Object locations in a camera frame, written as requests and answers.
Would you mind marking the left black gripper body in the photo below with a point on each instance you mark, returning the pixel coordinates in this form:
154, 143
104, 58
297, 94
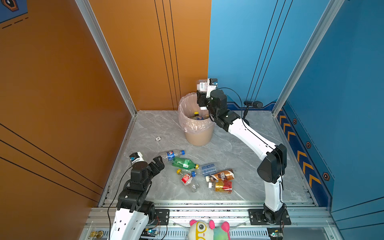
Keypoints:
152, 171

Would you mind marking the pepsi bottle yellow cap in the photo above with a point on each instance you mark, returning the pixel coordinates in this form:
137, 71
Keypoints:
198, 118

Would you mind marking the small pepsi bottle blue cap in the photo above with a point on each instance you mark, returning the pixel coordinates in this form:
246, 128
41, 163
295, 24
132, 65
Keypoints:
170, 155

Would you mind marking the plush toy colourful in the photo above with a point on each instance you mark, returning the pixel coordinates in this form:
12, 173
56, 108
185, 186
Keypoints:
200, 230

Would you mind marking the clear water bottle blue label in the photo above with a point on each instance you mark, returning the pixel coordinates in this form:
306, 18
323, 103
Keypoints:
206, 170

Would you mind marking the brown coffee bottle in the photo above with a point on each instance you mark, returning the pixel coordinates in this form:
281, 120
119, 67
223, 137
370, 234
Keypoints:
225, 175

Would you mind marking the pink plastic bin liner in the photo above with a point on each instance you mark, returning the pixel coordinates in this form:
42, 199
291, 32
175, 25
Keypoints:
187, 106

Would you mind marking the right green circuit board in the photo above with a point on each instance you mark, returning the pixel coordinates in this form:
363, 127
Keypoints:
275, 234

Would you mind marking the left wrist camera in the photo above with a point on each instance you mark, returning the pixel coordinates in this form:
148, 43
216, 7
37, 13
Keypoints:
136, 157

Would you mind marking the beige bin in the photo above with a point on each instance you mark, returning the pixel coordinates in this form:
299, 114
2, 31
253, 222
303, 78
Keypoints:
200, 139

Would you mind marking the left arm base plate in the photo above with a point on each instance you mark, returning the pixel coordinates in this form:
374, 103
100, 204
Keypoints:
161, 218

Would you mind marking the green circuit board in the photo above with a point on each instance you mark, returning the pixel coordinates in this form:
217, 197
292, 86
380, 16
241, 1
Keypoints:
150, 233
275, 234

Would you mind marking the red gold tea bottle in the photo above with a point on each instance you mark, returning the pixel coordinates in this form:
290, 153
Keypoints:
221, 186

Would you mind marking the white pink carton box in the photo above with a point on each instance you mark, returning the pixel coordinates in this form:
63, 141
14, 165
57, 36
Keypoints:
202, 85

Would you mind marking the green sprite bottle yellow cap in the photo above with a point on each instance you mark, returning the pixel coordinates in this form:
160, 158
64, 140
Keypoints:
184, 163

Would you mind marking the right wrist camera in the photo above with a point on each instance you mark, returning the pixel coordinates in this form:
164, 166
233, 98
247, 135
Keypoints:
212, 85

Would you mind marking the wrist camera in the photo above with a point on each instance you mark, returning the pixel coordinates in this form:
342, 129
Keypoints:
136, 157
212, 85

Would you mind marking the brass knob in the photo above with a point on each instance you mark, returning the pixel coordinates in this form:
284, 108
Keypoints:
96, 234

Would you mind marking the clear bottle red label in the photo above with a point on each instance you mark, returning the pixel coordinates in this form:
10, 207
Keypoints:
188, 179

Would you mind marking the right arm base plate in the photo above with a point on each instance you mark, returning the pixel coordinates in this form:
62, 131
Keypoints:
267, 217

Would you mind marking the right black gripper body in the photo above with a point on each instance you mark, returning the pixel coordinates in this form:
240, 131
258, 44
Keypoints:
206, 102

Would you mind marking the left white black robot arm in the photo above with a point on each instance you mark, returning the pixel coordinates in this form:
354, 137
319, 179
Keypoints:
133, 211

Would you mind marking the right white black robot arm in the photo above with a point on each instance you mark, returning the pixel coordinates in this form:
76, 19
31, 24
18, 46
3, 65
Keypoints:
273, 157

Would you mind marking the left green circuit board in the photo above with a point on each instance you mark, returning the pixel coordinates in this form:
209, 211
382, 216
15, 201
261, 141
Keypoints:
150, 233

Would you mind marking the aluminium rail frame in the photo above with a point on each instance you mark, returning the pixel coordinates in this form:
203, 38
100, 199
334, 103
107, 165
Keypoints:
308, 223

